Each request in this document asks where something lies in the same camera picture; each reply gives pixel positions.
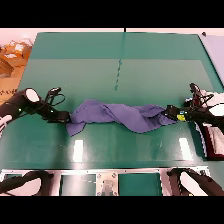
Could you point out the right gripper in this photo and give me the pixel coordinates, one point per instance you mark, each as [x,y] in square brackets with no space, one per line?
[175,114]

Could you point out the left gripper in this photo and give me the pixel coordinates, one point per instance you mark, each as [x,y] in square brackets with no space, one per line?
[58,116]

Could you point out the blue shirt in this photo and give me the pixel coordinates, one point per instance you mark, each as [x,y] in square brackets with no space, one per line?
[126,116]

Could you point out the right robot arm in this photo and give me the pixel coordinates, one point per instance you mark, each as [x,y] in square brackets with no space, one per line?
[210,117]

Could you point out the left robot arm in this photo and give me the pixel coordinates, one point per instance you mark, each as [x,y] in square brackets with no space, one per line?
[20,102]

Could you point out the white garment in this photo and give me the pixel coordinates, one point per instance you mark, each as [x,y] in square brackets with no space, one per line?
[216,97]

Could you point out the dark red garment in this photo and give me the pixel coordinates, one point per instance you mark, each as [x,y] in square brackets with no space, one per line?
[215,141]

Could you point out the brown cardboard boxes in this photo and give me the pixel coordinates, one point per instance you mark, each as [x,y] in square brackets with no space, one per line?
[13,56]

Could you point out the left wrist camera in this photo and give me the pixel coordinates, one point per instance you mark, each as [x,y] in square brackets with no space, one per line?
[54,90]

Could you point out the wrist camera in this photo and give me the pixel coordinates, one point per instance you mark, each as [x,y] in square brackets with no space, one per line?
[54,90]
[195,90]

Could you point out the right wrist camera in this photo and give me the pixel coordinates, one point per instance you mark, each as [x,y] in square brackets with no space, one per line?
[195,90]

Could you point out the silver frame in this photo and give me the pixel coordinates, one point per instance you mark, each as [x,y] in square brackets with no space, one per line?
[107,182]

